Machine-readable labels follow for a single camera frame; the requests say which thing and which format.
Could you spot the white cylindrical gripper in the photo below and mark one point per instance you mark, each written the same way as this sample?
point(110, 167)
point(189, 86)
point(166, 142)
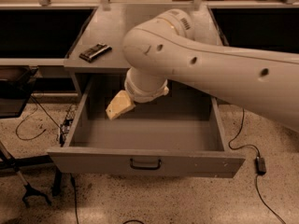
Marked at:
point(146, 94)

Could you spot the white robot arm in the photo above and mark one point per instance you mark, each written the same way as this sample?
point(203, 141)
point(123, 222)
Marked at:
point(263, 82)

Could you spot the grey cabinet counter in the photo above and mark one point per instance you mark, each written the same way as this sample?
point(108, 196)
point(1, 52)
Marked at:
point(110, 27)

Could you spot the grey open drawer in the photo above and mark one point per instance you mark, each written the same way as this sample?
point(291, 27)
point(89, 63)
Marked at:
point(182, 129)

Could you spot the power strip on floor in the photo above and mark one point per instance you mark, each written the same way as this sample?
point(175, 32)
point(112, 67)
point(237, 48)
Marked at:
point(64, 127)

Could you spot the black chair left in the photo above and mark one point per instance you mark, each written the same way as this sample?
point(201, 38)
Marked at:
point(16, 86)

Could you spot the black drawer handle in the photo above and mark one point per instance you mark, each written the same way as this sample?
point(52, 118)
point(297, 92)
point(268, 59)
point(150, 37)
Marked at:
point(145, 166)

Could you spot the black power adapter with cable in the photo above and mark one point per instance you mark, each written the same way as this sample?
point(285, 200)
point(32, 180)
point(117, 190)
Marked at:
point(260, 166)

